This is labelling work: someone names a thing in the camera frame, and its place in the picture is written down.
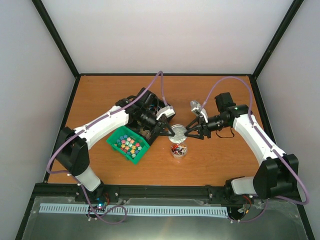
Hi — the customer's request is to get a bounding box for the light blue cable duct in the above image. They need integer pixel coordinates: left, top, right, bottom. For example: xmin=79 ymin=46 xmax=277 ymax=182
xmin=38 ymin=203 xmax=228 ymax=218

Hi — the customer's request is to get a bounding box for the purple cable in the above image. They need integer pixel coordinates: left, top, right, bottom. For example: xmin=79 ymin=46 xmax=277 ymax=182
xmin=202 ymin=76 xmax=311 ymax=224
xmin=46 ymin=70 xmax=171 ymax=224

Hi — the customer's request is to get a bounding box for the green plastic bin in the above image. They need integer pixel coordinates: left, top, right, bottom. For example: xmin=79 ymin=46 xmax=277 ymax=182
xmin=106 ymin=126 xmax=150 ymax=165

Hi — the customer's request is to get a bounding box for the clear plastic jar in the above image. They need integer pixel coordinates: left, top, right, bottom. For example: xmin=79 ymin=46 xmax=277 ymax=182
xmin=170 ymin=142 xmax=188 ymax=159

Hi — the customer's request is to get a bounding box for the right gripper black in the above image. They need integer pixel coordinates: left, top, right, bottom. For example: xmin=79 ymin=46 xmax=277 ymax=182
xmin=184 ymin=114 xmax=229 ymax=140

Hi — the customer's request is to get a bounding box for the black popsicle candy bin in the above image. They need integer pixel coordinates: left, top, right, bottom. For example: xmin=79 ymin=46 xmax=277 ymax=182
xmin=125 ymin=120 xmax=159 ymax=146

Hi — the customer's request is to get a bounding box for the metal jar lid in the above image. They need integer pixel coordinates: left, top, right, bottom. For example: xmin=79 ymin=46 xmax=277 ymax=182
xmin=168 ymin=124 xmax=187 ymax=144

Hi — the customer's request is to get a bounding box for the black lollipop bin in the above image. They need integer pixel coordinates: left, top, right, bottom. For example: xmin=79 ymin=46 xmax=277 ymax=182
xmin=134 ymin=92 xmax=176 ymax=119

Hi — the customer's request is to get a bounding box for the metal scoop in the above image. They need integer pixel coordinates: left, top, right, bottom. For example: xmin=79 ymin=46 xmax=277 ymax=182
xmin=190 ymin=100 xmax=202 ymax=115

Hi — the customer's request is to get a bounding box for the black frame rail front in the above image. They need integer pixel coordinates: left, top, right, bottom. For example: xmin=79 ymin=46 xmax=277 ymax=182
xmin=32 ymin=183 xmax=231 ymax=202

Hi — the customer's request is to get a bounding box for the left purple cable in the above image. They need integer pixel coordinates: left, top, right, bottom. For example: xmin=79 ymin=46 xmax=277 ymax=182
xmin=46 ymin=70 xmax=171 ymax=224

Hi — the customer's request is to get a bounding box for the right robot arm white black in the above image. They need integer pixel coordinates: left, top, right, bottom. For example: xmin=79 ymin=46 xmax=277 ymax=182
xmin=184 ymin=92 xmax=299 ymax=199

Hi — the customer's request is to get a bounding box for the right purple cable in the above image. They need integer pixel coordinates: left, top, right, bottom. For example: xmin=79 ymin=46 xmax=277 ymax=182
xmin=202 ymin=76 xmax=311 ymax=224

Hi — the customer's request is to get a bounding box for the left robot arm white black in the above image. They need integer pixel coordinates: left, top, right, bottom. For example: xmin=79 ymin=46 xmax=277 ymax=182
xmin=53 ymin=88 xmax=176 ymax=202

